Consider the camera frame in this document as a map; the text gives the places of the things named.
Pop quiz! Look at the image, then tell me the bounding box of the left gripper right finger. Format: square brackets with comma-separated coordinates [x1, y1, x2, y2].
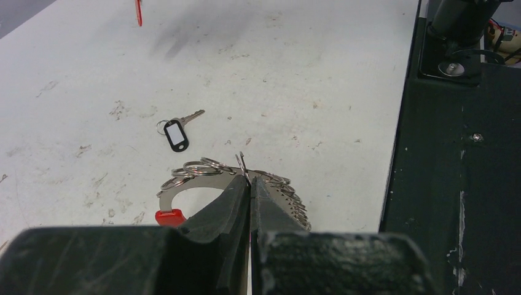
[251, 178, 438, 294]

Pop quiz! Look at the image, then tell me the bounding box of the key with red tag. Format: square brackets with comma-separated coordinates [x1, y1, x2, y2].
[135, 0, 143, 26]

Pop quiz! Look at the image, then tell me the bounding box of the metal keyring organizer red handle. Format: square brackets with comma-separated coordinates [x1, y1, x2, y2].
[155, 151, 312, 232]

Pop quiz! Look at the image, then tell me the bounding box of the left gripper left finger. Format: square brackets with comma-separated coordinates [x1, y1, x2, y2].
[1, 175, 249, 294]

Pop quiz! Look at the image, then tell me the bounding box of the black mounting base plate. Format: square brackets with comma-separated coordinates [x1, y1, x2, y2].
[379, 1, 520, 294]

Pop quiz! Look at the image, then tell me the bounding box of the key with black tag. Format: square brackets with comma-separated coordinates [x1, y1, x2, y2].
[156, 109, 205, 152]

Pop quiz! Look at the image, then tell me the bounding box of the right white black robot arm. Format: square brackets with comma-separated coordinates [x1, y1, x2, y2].
[419, 1, 505, 85]

